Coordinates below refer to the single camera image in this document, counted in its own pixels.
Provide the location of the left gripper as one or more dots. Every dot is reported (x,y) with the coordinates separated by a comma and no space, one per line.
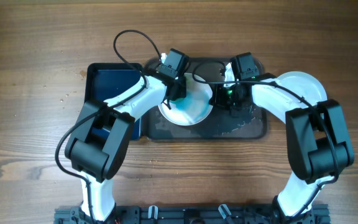
(183,86)

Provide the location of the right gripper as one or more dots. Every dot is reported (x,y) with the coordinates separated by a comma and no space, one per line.
(224,99)

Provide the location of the green yellow sponge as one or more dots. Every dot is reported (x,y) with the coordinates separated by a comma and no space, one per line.
(177,100)

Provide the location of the white plate top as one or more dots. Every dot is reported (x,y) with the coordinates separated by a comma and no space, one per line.
(194,108)

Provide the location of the pale blue plate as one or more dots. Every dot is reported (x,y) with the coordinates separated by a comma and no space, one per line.
(302,84)

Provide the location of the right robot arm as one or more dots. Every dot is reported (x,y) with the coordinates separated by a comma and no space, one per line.
(319,147)

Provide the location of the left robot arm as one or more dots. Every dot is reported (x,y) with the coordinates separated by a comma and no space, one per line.
(97,144)

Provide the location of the brown serving tray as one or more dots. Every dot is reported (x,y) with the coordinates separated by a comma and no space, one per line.
(248,123)

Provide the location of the black water tray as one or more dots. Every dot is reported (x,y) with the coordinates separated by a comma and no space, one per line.
(107,80)

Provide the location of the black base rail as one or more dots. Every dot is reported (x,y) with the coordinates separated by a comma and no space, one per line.
(256,213)

